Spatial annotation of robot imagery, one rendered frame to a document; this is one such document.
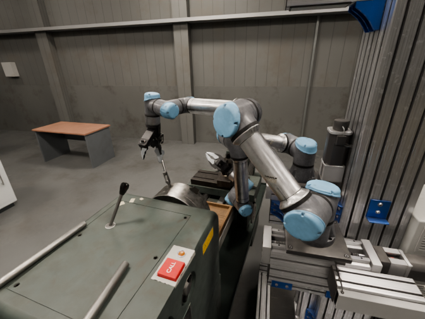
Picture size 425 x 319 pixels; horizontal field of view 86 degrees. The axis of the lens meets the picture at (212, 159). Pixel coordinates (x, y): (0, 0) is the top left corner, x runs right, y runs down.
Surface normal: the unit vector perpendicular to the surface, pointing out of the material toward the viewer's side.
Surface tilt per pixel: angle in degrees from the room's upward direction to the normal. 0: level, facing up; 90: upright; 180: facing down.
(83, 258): 0
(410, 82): 90
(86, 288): 0
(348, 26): 90
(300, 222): 95
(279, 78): 90
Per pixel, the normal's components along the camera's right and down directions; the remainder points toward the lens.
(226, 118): -0.71, 0.21
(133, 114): -0.24, 0.39
